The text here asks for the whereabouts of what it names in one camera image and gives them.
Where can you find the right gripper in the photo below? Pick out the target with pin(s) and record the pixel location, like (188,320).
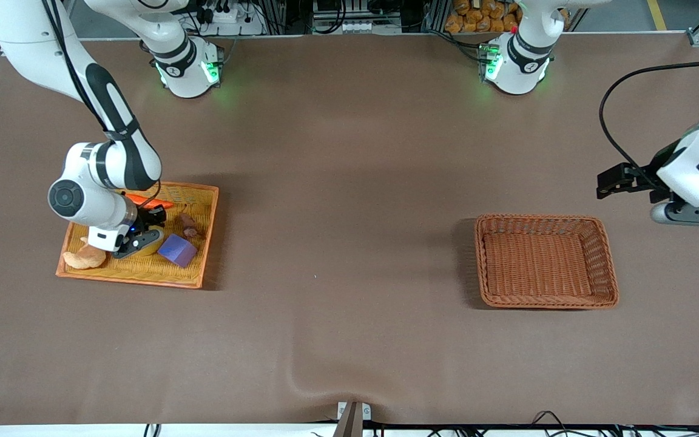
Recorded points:
(148,218)

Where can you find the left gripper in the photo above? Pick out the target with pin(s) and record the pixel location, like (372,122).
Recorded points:
(645,178)

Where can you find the yellow tape roll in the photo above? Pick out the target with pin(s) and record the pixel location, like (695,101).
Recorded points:
(156,241)

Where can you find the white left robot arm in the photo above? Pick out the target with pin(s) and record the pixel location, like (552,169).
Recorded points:
(516,60)

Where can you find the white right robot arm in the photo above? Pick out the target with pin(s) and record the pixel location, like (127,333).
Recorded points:
(82,200)

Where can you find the toy carrot with green leaves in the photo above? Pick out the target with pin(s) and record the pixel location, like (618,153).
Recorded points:
(167,205)

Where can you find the brown toy sweet potato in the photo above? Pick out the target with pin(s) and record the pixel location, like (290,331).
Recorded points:
(189,224)

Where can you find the purple foam block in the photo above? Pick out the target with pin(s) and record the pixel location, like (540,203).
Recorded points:
(176,250)

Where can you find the yellow wicker basket orange rim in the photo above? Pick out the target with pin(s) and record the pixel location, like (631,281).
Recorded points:
(143,270)

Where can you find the toy croissant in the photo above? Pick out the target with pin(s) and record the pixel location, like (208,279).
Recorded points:
(82,258)

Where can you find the brown wicker basket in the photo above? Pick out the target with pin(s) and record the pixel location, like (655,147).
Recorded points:
(543,267)

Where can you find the brown table cloth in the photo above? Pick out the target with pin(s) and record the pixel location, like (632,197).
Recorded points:
(349,182)

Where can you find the white power strip with plugs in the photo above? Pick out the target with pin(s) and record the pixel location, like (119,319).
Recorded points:
(228,18)

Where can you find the bag of orange toy breads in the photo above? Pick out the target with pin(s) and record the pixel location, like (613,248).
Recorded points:
(471,18)

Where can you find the small white power strip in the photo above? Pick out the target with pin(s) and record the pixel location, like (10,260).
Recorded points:
(355,26)

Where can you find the dark stand post with bracket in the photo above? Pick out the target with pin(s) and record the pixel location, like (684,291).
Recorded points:
(349,422)

